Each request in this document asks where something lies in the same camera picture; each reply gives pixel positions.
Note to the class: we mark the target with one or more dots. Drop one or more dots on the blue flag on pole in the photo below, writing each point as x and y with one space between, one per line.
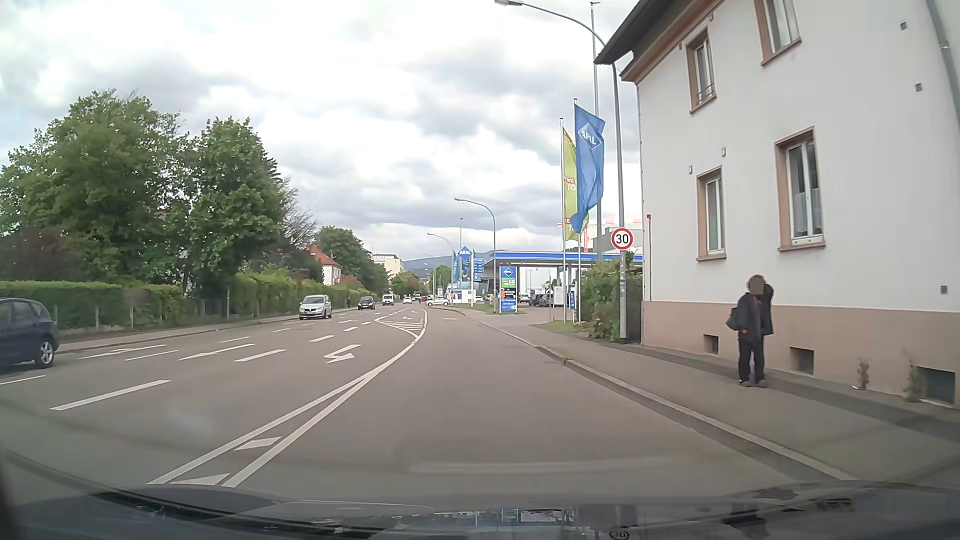
589 169

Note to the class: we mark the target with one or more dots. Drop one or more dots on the group of green trees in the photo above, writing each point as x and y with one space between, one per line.
360 262

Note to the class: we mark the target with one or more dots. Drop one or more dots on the curved grey lamp post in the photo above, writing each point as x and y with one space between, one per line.
447 259
487 247

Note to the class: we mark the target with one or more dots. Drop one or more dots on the white house with brown base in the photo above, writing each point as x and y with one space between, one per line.
847 165

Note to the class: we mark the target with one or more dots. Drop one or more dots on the person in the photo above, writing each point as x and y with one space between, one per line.
752 330

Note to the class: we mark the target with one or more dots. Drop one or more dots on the green yellow flag on pole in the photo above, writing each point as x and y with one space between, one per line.
569 187

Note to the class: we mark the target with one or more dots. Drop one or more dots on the green bush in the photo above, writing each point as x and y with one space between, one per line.
604 296

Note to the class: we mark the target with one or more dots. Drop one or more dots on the car's own bonnet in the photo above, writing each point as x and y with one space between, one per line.
480 517

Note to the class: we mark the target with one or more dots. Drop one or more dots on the dark blue car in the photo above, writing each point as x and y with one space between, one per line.
22 331

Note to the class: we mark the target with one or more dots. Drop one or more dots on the white house with red roof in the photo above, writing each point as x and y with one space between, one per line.
327 266

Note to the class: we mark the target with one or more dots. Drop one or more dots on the round speed limit sign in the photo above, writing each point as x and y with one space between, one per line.
622 255

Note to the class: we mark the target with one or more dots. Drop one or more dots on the large green tree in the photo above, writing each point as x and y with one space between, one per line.
97 187
232 202

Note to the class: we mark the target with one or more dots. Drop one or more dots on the silver car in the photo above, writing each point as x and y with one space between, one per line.
315 306

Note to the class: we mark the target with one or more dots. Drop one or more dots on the blue pylon sign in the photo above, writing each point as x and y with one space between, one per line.
465 270

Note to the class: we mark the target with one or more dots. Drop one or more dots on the green hedge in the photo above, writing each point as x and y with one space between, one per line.
150 300

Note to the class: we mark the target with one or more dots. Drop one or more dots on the tall grey lamp post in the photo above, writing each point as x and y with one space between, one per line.
618 150

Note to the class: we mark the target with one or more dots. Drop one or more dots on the blue petrol station canopy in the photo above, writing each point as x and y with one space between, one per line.
559 259

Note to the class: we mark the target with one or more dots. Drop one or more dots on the petrol station price sign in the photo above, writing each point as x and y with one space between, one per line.
508 289

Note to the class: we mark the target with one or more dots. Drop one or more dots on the pale flat-roofed building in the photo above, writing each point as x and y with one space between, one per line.
388 263

